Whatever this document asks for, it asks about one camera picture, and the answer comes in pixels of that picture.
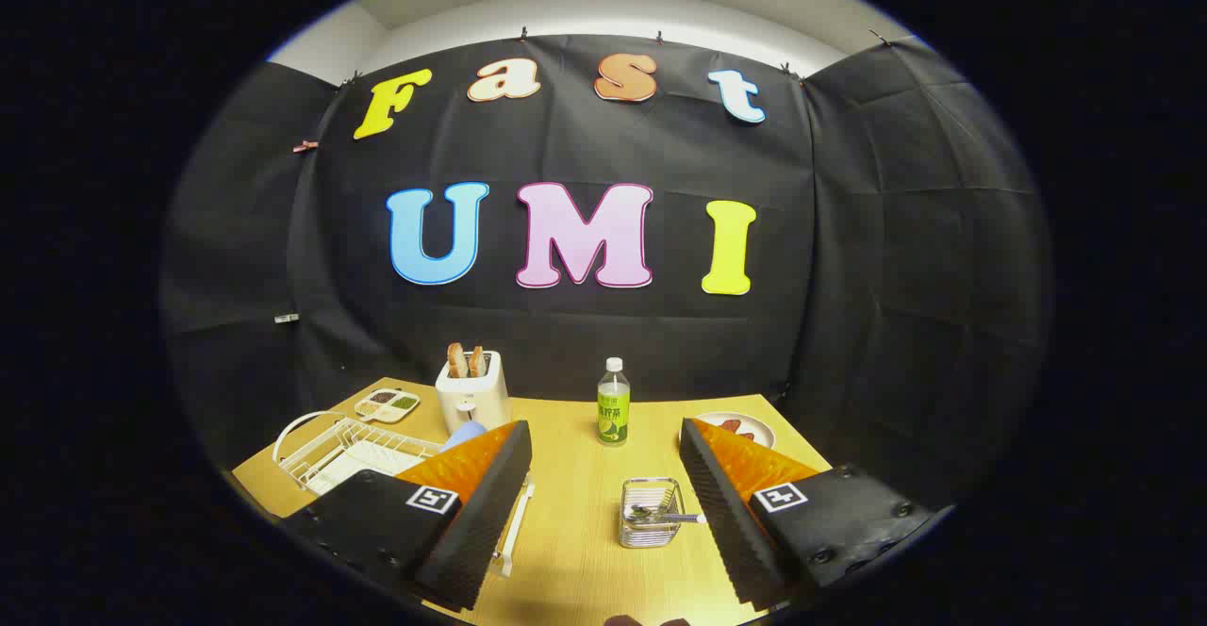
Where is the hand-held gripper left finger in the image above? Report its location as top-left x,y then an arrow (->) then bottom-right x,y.
281,420 -> 534,613

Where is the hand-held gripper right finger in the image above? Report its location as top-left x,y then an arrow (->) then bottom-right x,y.
679,418 -> 945,611

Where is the metal spoon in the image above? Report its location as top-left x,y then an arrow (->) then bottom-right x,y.
630,505 -> 707,525

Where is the metal wire basket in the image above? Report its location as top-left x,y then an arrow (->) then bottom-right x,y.
620,477 -> 685,550

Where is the blue plate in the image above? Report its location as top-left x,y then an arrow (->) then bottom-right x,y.
441,421 -> 489,453

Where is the white wire dish rack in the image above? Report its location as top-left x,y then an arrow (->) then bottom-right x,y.
273,411 -> 537,578

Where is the white dish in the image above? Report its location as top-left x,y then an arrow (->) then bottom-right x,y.
695,411 -> 776,451

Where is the white toaster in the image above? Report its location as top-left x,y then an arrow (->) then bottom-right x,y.
435,351 -> 511,436

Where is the divided snack tray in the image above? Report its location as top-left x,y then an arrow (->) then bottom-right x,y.
355,388 -> 422,423

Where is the green tea bottle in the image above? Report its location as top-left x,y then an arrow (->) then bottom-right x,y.
597,357 -> 631,447

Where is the black backdrop cloth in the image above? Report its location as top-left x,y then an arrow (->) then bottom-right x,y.
160,34 -> 1052,514

